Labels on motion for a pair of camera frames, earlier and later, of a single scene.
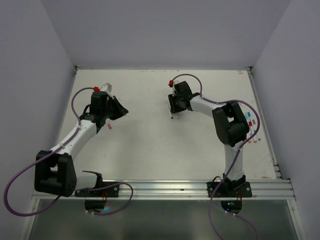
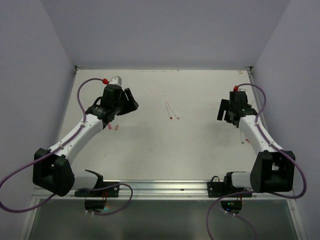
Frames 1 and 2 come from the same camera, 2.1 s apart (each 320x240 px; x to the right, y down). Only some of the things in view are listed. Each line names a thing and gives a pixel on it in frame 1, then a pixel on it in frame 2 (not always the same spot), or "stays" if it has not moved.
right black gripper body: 175,102 to 230,109
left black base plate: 109,192 stays
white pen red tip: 170,111 stays
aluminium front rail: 261,189 stays
